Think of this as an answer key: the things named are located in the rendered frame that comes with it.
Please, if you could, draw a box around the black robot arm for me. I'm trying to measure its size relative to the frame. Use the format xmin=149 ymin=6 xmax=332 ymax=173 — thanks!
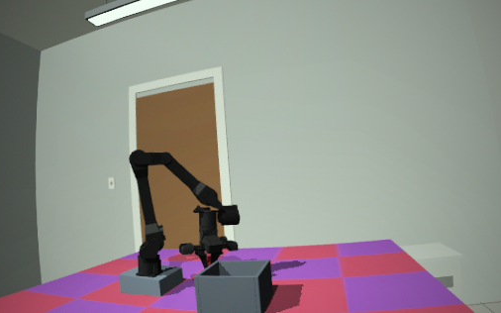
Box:
xmin=129 ymin=150 xmax=240 ymax=277

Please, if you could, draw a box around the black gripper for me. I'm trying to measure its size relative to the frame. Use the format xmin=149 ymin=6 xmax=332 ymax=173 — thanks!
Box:
xmin=179 ymin=226 xmax=238 ymax=268

